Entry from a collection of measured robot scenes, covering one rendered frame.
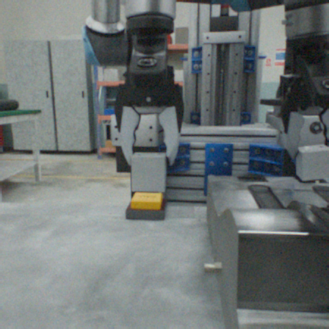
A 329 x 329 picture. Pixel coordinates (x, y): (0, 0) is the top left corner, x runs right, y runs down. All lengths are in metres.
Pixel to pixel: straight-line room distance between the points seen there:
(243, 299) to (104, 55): 0.88
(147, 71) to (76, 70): 5.60
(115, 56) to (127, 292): 0.78
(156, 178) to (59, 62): 5.67
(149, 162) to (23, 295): 0.24
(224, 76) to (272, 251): 0.93
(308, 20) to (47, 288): 0.55
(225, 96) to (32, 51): 5.36
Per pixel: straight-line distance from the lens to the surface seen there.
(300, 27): 0.60
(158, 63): 0.41
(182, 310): 0.41
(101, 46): 1.05
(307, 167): 0.63
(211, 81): 1.16
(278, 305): 0.31
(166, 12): 0.49
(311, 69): 0.58
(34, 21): 6.71
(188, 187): 1.09
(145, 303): 0.42
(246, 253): 0.29
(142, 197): 0.68
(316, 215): 0.31
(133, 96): 0.48
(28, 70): 6.34
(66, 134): 6.10
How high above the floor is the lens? 1.04
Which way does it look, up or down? 12 degrees down
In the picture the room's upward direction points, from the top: straight up
